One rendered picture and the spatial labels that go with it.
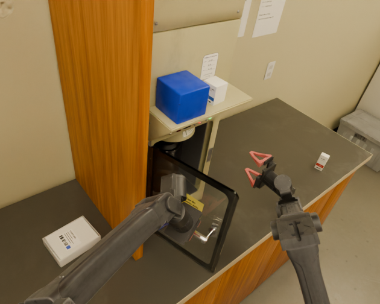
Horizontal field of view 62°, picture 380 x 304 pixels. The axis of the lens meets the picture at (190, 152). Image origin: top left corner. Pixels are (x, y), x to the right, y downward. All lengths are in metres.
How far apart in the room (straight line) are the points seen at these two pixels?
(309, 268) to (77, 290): 0.43
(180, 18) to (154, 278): 0.83
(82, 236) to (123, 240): 0.64
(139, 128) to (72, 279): 0.39
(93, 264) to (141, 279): 0.63
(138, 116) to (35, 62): 0.53
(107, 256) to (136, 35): 0.42
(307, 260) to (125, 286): 0.67
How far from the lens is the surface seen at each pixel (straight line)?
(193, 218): 0.89
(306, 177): 1.70
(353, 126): 3.62
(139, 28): 0.66
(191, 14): 0.86
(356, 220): 3.08
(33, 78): 1.21
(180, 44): 0.86
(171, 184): 0.80
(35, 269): 1.25
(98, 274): 0.57
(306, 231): 0.71
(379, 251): 2.97
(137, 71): 0.70
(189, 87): 0.81
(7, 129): 1.28
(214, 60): 0.98
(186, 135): 1.09
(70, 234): 1.26
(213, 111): 0.90
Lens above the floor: 1.99
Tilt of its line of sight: 40 degrees down
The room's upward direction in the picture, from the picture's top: 9 degrees clockwise
